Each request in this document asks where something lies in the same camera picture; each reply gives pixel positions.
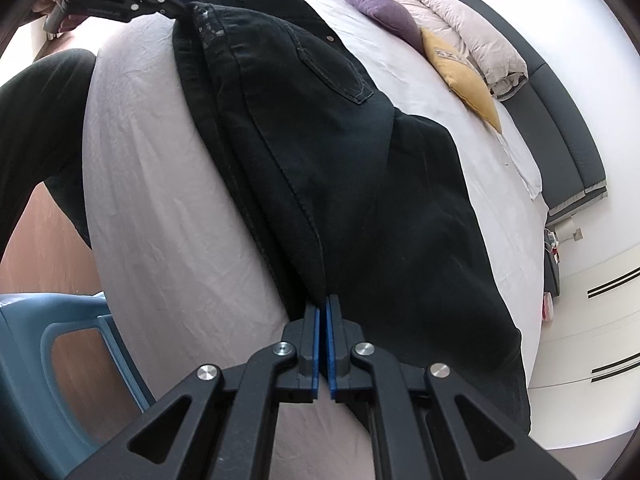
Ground folded pale duvet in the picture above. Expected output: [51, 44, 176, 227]
[387, 0, 530, 103]

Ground purple pillow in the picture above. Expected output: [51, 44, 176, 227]
[335, 0, 426, 53]

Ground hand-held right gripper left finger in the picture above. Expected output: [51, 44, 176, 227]
[65, 304, 321, 480]

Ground white wardrobe with black handles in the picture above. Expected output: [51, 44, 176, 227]
[527, 240, 640, 391]

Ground blue plastic chair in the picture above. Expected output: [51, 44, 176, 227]
[0, 292, 156, 480]

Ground person's left hand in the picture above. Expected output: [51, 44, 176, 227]
[31, 0, 93, 33]

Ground white pillow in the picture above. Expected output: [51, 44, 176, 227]
[492, 100, 543, 198]

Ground bed with white sheet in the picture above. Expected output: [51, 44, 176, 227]
[81, 0, 551, 480]

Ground dark nightstand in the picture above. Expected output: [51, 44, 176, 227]
[542, 252, 562, 301]

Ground person's leg in black trousers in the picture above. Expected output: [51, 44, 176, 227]
[0, 49, 98, 261]

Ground black pants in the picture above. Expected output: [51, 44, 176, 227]
[171, 0, 532, 433]

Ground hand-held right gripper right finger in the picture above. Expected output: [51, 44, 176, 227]
[326, 296, 576, 480]

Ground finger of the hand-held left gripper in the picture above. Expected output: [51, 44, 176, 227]
[85, 0, 197, 23]

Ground yellow pillow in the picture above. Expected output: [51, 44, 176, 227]
[420, 27, 503, 135]

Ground dark grey bed headboard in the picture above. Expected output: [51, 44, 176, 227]
[442, 0, 610, 218]

